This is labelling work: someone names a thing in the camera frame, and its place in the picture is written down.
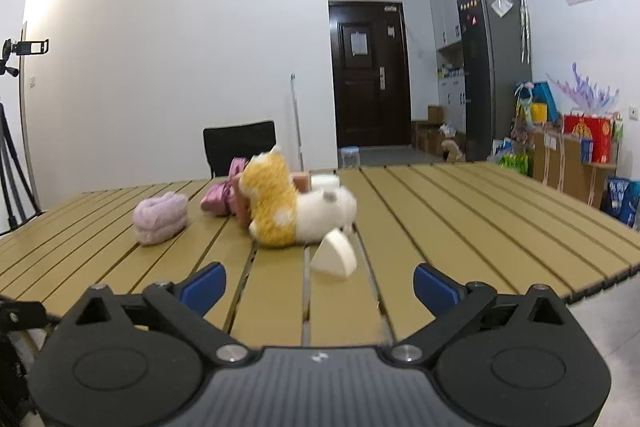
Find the yellow alpaca plush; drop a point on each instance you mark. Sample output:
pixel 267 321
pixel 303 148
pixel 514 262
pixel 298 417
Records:
pixel 267 184

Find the pink satin pouch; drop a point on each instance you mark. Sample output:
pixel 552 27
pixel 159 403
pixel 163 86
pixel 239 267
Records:
pixel 220 199

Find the blue pet water feeder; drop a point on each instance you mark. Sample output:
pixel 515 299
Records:
pixel 350 157

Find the white wedge foam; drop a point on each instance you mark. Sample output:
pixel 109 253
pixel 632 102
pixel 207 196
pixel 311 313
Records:
pixel 335 256

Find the grey refrigerator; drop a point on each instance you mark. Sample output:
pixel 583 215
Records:
pixel 494 66

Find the blue pet food bag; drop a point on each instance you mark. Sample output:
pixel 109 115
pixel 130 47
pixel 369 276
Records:
pixel 621 200

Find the black folding chair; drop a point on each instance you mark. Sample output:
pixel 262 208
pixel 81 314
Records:
pixel 223 144

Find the purple feather decoration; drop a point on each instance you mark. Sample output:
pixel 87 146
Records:
pixel 581 96

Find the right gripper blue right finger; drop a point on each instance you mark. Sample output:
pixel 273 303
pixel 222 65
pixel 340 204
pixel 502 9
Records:
pixel 435 290

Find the white alpaca plush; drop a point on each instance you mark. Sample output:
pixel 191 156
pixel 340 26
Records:
pixel 320 212

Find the white tape roll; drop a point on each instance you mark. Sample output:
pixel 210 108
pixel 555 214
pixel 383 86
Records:
pixel 324 182

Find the dark wooden door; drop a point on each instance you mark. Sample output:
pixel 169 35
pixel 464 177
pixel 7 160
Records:
pixel 370 68

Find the red gift box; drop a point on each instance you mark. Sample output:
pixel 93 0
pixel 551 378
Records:
pixel 597 130

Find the green snack bag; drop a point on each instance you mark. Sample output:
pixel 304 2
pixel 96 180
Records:
pixel 517 162

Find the lilac fuzzy rolled cloth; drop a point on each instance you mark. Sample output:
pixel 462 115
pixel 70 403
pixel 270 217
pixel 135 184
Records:
pixel 157 219

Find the brown cardboard box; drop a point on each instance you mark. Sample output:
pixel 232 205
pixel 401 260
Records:
pixel 557 163

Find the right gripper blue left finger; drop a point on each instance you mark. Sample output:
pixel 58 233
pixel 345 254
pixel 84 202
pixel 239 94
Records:
pixel 201 290

